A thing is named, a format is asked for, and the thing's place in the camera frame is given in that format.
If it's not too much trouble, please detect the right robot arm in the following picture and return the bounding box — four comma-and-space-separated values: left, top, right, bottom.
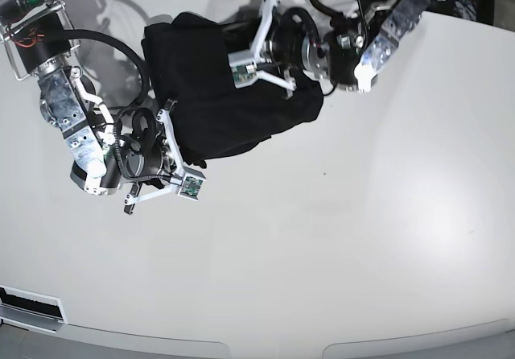
1, 0, 186, 214

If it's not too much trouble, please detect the black t-shirt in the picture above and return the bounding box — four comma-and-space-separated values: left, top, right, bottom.
142, 12, 323, 167

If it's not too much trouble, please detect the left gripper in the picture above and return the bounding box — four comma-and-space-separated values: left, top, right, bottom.
256, 24, 298, 100

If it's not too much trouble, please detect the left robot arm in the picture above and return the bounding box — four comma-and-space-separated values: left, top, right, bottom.
246, 0, 448, 95

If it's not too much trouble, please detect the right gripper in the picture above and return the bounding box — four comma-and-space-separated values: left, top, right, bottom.
124, 99, 179, 215

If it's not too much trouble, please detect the black corrugated cable hose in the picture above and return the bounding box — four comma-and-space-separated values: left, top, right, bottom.
60, 28, 152, 106

